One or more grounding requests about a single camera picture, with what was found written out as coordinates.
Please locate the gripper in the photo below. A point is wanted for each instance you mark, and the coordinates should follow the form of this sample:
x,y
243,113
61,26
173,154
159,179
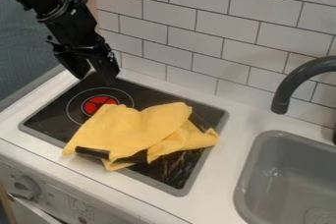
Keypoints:
x,y
74,29

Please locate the toy stove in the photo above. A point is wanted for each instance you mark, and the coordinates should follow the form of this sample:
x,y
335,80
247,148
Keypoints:
x,y
127,126

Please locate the yellow cloth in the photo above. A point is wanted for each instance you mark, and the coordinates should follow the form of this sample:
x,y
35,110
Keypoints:
x,y
140,131

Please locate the tap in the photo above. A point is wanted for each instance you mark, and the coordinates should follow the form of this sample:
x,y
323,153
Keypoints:
x,y
297,84

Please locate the toy sink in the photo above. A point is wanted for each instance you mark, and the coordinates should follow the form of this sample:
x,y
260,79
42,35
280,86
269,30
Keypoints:
x,y
289,179

